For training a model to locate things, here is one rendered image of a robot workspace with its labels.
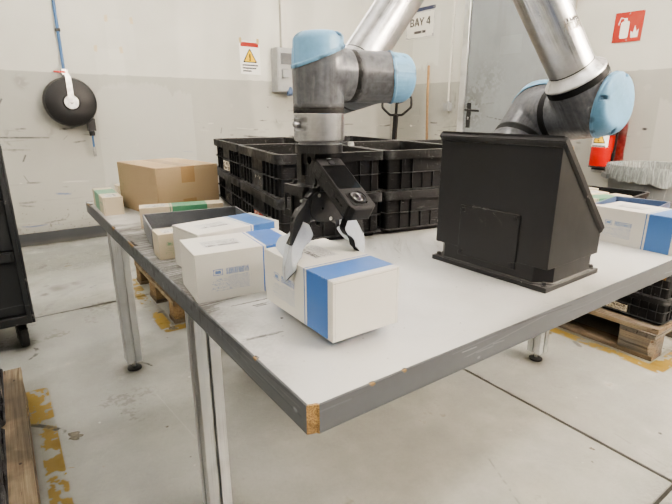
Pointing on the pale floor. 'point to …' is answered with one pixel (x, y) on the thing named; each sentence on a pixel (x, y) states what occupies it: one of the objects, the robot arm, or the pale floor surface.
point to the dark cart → (12, 268)
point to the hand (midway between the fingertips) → (328, 273)
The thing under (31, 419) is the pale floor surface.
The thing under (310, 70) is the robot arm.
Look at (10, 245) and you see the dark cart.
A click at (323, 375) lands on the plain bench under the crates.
